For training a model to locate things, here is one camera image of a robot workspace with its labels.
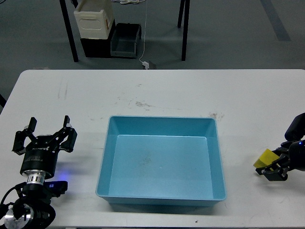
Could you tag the cream plastic container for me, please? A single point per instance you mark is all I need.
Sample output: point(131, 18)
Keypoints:
point(94, 18)

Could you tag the black table leg right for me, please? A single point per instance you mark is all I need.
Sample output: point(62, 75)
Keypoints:
point(185, 23)

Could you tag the black angled table leg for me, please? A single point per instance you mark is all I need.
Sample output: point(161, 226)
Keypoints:
point(180, 15)

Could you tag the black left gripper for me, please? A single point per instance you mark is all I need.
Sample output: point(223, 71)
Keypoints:
point(42, 152)

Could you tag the black crate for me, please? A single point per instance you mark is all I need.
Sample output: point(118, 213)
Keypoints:
point(98, 48)

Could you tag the white power adapter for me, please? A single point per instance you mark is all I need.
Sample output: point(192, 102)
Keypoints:
point(145, 65)

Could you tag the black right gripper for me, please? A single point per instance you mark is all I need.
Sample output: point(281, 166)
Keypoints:
point(277, 170)

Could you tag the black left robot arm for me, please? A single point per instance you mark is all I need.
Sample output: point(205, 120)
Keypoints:
point(33, 210)

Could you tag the black table leg left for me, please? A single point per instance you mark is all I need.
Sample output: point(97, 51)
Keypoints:
point(69, 30)

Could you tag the yellow block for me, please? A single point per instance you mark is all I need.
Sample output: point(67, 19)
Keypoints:
point(265, 159)

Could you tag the grey open bin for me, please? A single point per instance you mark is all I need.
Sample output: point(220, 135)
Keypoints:
point(125, 40)

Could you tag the light blue plastic box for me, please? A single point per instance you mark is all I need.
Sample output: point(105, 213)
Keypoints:
point(162, 161)

